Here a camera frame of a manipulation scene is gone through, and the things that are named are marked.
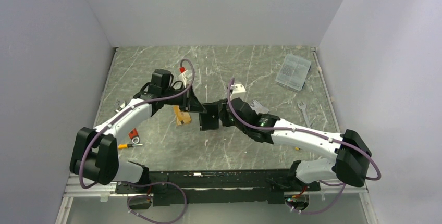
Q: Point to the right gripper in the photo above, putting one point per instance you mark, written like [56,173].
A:
[223,114]

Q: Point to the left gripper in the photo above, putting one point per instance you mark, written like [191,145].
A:
[190,101]

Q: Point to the black leather card holder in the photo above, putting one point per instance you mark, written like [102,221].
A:
[209,120]

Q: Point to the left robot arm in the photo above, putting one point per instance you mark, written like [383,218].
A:
[95,153]

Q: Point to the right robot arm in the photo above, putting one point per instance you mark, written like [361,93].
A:
[344,156]

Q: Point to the gold card stack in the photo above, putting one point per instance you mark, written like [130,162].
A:
[182,118]

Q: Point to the silver card stack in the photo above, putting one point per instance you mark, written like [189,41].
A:
[258,108]

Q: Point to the small metal clip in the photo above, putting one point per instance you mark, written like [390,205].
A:
[119,105]

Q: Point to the silver wrench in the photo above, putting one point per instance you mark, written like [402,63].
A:
[303,107]

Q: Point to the clear plastic screw box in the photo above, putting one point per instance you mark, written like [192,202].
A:
[293,72]

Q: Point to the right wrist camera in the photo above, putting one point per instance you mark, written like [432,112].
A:
[237,89]

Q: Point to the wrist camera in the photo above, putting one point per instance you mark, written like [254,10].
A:
[185,76]
[237,89]

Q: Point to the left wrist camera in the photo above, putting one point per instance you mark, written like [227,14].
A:
[185,76]

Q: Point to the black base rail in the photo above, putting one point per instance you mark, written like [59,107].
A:
[220,186]

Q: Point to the aluminium frame rail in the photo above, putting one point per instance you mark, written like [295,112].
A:
[73,189]

